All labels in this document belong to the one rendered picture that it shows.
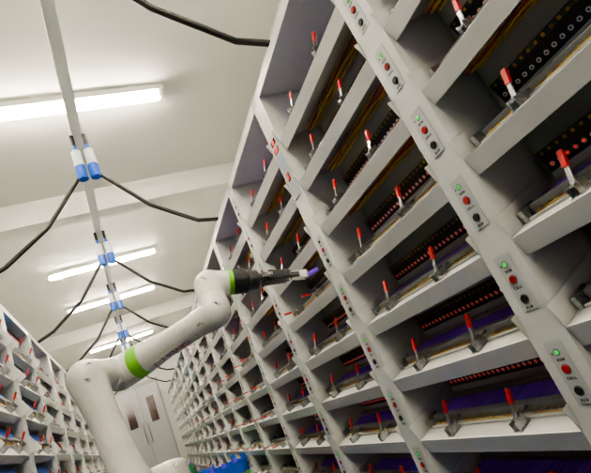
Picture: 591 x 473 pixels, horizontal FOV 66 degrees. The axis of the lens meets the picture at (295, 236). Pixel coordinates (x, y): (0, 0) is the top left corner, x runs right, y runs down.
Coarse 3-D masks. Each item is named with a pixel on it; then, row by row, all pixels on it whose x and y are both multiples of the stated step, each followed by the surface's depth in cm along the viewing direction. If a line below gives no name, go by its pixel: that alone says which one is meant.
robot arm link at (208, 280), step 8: (208, 272) 162; (216, 272) 163; (224, 272) 164; (232, 272) 165; (200, 280) 160; (208, 280) 159; (216, 280) 160; (224, 280) 162; (232, 280) 163; (200, 288) 158; (208, 288) 157; (216, 288) 157; (224, 288) 162; (232, 288) 163; (200, 296) 157
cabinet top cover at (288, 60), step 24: (288, 0) 142; (312, 0) 146; (288, 24) 151; (312, 24) 156; (288, 48) 161; (264, 72) 170; (288, 72) 174; (264, 96) 181; (240, 144) 212; (264, 144) 214; (240, 168) 226; (264, 168) 236; (216, 240) 301
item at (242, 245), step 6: (240, 240) 251; (246, 240) 247; (240, 246) 256; (246, 246) 273; (234, 252) 268; (240, 252) 261; (246, 252) 288; (228, 258) 282; (234, 258) 273; (240, 258) 290; (246, 258) 293; (222, 264) 295; (228, 264) 297; (234, 264) 278
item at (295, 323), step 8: (328, 288) 169; (320, 296) 177; (328, 296) 172; (336, 296) 168; (312, 304) 186; (320, 304) 181; (288, 312) 220; (304, 312) 196; (312, 312) 190; (288, 320) 218; (296, 320) 207; (304, 320) 200; (296, 328) 212
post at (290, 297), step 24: (240, 192) 241; (264, 216) 239; (264, 264) 227; (288, 264) 231; (288, 288) 225; (312, 336) 218; (336, 360) 216; (312, 384) 208; (360, 408) 210; (336, 456) 205; (360, 456) 201
